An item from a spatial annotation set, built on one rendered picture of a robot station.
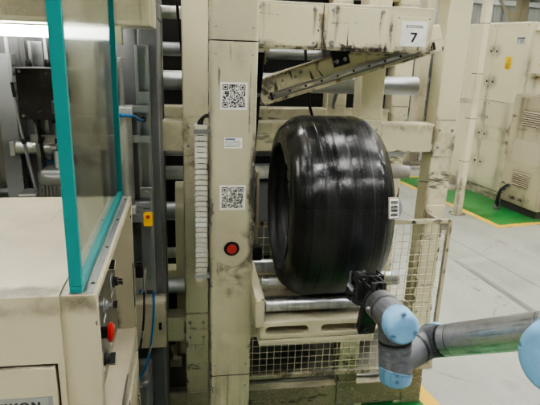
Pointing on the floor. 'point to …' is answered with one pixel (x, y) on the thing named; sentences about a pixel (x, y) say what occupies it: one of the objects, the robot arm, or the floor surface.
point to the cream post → (231, 124)
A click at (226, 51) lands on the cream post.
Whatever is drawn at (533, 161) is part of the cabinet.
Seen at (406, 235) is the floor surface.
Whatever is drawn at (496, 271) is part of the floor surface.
